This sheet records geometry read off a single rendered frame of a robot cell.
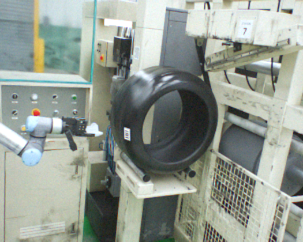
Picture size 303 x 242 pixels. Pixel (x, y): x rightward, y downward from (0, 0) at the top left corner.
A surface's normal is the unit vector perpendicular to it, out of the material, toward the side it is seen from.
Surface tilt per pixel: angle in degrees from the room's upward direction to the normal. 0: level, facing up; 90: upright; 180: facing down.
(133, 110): 75
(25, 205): 90
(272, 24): 90
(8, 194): 90
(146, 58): 90
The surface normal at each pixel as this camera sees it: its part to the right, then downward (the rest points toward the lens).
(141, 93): -0.19, -0.24
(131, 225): 0.41, 0.30
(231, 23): -0.90, 0.02
